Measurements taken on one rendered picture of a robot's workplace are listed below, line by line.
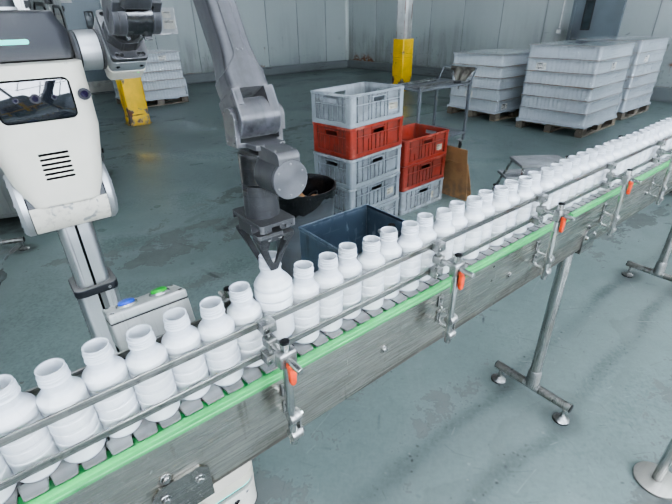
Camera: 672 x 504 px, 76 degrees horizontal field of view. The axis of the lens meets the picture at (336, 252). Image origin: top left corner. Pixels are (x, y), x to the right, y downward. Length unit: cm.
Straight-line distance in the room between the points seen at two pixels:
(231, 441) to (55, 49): 93
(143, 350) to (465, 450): 155
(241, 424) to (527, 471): 140
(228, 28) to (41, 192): 67
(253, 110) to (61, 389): 46
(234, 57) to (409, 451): 166
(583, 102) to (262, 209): 661
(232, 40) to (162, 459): 65
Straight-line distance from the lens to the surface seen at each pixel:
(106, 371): 72
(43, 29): 124
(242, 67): 68
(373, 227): 164
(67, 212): 123
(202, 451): 85
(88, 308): 138
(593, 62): 707
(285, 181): 62
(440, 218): 105
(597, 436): 226
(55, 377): 70
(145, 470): 82
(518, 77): 820
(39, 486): 81
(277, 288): 76
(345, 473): 190
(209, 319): 73
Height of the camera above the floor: 157
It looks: 29 degrees down
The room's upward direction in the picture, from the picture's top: 1 degrees counter-clockwise
